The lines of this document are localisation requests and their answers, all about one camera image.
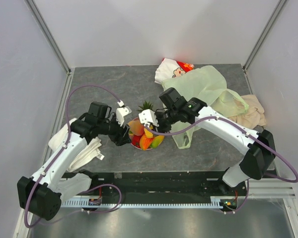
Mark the fake red orange mango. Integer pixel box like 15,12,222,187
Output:
140,134,153,150

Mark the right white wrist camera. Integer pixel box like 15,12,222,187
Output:
139,109,159,127

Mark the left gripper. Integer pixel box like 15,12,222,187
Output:
97,114,132,146

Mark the white folded towel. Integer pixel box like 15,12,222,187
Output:
48,118,105,173

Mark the pink plate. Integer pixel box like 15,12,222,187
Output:
128,118,164,150

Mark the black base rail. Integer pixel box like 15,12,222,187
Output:
78,170,246,197

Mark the fake peach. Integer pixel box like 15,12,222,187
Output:
128,119,144,136

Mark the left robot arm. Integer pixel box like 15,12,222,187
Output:
17,102,132,221

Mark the fake red bell pepper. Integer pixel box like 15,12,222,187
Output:
131,135,142,149

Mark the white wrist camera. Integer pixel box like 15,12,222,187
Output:
139,109,159,127
116,100,132,127

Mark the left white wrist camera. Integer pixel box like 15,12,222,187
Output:
116,100,132,127

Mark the green avocado print plastic bag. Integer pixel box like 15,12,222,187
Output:
161,65,249,150

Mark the slotted cable duct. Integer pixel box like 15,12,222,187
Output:
61,197,223,209

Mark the white red cartoon bag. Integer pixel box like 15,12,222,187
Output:
154,58,194,84

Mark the beige crumpled cloth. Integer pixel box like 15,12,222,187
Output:
229,94,267,129

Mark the fake pineapple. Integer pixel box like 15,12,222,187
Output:
138,101,153,112

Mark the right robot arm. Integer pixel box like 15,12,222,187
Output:
155,88,275,195

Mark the small yellow fake fruit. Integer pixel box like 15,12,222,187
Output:
144,127,153,138

